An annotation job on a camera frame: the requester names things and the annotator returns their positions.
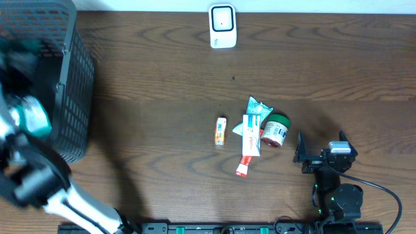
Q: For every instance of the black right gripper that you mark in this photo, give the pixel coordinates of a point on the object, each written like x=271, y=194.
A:
x=301, y=156

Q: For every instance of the green lid white jar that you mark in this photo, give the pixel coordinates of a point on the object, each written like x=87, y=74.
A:
x=275, y=130

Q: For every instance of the white toothpaste box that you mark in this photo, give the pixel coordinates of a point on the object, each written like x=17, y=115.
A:
x=251, y=135

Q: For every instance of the light green wipes packet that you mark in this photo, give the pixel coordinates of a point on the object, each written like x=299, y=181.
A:
x=254, y=108

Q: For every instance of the red white sachet stick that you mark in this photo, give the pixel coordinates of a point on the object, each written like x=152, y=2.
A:
x=242, y=169

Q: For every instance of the orange Kleenex tissue pack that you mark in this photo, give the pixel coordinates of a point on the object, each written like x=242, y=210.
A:
x=220, y=131

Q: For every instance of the green white 3M package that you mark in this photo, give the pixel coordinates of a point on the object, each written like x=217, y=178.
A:
x=30, y=116

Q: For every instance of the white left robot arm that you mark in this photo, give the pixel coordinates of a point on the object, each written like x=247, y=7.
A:
x=43, y=178

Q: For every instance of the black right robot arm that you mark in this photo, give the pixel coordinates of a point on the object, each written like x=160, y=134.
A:
x=337, y=201

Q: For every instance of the white barcode scanner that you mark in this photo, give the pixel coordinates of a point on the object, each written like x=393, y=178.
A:
x=222, y=26

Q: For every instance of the grey plastic mesh basket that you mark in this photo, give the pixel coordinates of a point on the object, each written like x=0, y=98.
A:
x=64, y=77

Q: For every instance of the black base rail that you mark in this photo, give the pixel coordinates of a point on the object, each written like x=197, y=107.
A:
x=281, y=227

